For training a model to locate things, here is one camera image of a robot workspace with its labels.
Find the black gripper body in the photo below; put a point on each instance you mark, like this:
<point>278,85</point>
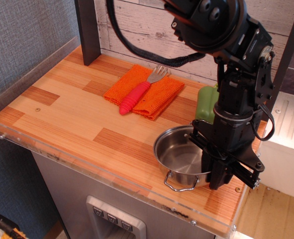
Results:
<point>230,139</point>

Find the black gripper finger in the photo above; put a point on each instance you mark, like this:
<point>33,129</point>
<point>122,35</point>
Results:
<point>206,162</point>
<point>220,174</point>

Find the stainless steel pot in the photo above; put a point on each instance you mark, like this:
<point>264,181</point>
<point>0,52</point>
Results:
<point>180,159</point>

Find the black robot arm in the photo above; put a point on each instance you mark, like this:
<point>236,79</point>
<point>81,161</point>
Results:
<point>243,52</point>

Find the green bell pepper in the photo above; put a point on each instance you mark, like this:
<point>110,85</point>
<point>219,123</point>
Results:
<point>206,99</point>

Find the white sink drainboard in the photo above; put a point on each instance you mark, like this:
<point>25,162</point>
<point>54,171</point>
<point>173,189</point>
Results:
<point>283,113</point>

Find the orange folded cloth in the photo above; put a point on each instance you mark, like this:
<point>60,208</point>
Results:
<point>154,100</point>

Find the grey cabinet with dispenser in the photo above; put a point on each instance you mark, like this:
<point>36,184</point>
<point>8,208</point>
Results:
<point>95,209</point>

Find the clear acrylic table guard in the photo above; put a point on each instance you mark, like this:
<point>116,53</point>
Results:
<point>122,157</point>

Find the yellow black object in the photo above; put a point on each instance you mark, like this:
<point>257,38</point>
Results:
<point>10,232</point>

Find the fork with pink handle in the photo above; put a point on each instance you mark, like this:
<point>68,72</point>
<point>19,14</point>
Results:
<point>132,98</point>

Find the dark right vertical post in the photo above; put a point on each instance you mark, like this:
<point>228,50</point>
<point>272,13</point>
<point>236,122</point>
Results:
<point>282,69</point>

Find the dark vertical post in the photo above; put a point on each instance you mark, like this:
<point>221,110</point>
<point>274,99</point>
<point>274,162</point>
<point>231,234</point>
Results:
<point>88,30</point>
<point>282,69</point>

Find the dark left vertical post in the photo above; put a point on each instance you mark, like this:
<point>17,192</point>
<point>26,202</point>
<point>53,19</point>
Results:
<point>88,30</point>

